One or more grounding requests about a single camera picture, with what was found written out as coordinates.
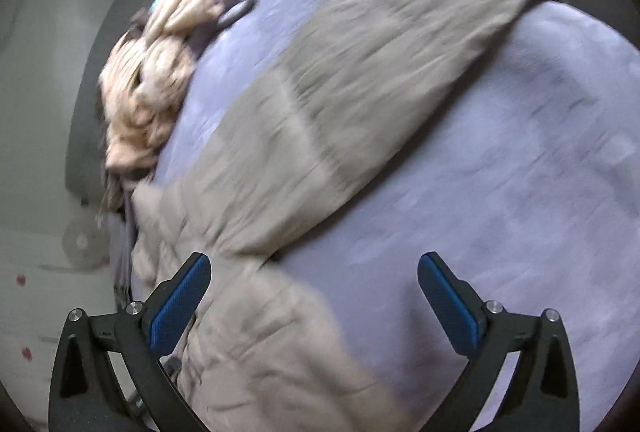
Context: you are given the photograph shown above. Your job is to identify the grey headboard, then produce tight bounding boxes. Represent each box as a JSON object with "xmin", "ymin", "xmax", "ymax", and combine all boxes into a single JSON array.
[{"xmin": 65, "ymin": 32, "xmax": 148, "ymax": 207}]

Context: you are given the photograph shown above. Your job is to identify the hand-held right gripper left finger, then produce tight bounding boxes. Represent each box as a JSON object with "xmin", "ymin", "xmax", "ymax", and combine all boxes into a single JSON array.
[{"xmin": 48, "ymin": 253, "xmax": 212, "ymax": 432}]

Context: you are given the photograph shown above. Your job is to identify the cream fuzzy cloth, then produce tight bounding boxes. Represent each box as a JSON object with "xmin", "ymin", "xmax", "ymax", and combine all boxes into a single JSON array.
[{"xmin": 99, "ymin": 0, "xmax": 223, "ymax": 173}]

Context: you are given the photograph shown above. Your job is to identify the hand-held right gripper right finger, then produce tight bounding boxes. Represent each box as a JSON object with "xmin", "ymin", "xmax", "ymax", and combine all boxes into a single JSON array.
[{"xmin": 417, "ymin": 252, "xmax": 581, "ymax": 432}]

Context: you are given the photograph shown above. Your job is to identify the purple fleece blanket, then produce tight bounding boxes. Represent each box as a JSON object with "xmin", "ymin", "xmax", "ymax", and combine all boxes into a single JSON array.
[{"xmin": 112, "ymin": 0, "xmax": 640, "ymax": 432}]

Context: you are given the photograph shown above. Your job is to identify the round white fan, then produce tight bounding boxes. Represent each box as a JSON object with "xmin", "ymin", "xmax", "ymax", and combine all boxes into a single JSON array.
[{"xmin": 62, "ymin": 217, "xmax": 108, "ymax": 270}]

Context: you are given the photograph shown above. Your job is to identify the beige puffer jacket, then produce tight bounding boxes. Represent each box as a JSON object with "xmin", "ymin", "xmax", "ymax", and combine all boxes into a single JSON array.
[{"xmin": 131, "ymin": 0, "xmax": 563, "ymax": 432}]

